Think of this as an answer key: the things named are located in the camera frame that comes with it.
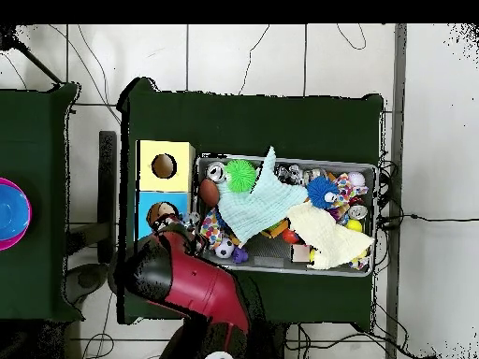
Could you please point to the cream knit cloth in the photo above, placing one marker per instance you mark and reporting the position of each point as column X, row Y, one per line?
column 325, row 235

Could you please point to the small black white soccer ball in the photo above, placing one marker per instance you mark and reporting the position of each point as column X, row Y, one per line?
column 224, row 248

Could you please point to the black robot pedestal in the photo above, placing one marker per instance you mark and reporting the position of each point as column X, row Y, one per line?
column 273, row 344

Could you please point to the green spiky rubber ball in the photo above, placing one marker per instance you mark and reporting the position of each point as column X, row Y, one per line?
column 240, row 175

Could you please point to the shallow clear mesh bin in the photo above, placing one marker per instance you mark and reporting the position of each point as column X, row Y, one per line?
column 269, row 252

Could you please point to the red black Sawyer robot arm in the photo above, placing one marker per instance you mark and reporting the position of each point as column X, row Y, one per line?
column 198, row 284

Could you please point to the black upright panel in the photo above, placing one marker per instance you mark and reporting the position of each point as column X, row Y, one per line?
column 107, row 187

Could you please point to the small brown football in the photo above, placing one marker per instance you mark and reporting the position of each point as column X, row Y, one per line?
column 209, row 192

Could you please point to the blue bowl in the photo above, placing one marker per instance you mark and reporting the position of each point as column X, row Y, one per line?
column 11, row 213

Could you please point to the pink bowl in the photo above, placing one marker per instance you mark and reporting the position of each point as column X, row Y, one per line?
column 11, row 245

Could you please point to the colourful dotted cloth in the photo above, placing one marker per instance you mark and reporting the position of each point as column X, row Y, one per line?
column 209, row 228

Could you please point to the plain silver can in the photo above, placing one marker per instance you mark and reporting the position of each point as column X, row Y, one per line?
column 215, row 172

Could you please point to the dark green tablecloth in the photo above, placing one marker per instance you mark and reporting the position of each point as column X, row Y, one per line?
column 262, row 123
column 37, row 131

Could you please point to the black tripod pole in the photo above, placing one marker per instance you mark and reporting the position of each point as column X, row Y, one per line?
column 8, row 39

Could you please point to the wooden box with three holes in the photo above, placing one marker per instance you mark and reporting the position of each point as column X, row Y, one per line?
column 179, row 179

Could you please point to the blue spiky rubber ball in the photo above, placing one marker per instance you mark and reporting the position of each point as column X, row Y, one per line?
column 318, row 190

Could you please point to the black printed can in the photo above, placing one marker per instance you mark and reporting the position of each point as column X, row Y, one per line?
column 288, row 175

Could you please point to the mint green knit cloth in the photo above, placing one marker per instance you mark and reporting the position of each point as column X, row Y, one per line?
column 258, row 209

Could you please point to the plain wooden cube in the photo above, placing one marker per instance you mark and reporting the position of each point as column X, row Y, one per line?
column 300, row 253

